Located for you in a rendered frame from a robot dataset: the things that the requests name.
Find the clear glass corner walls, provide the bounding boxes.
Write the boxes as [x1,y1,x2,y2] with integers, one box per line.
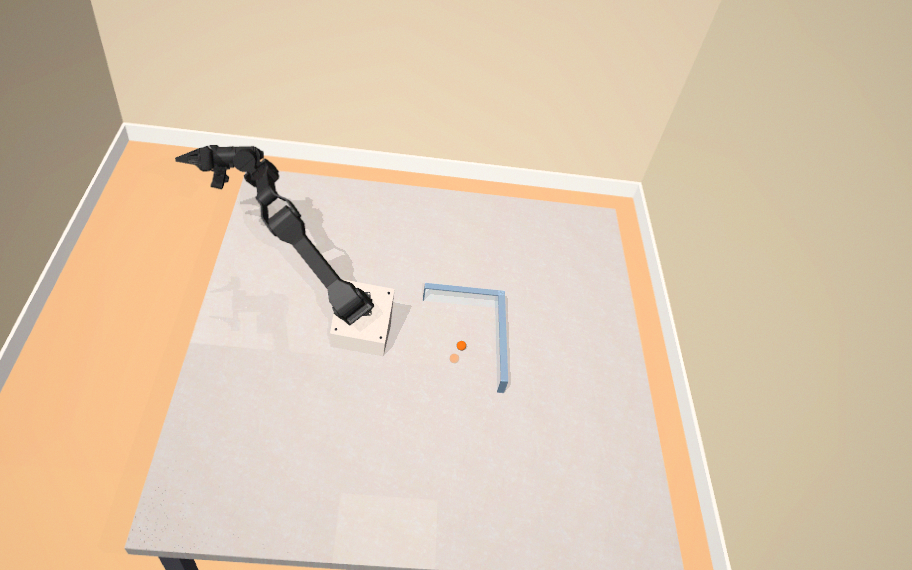
[424,289,501,390]

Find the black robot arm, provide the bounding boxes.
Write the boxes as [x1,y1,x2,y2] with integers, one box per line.
[210,146,375,326]

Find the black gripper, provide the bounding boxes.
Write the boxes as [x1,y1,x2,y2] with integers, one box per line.
[175,145,236,172]

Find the light blue l-shaped wall top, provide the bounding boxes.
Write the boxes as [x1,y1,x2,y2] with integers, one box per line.
[423,283,508,393]

